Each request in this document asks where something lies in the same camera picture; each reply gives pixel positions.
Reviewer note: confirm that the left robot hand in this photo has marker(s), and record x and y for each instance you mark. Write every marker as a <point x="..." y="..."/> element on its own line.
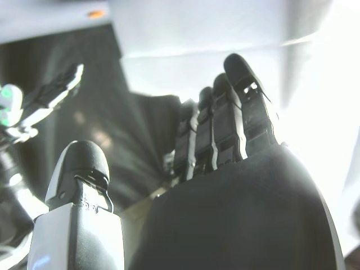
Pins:
<point x="239" y="219"/>

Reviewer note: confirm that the white styrofoam block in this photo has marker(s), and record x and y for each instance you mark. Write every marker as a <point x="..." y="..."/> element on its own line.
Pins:
<point x="174" y="76"/>

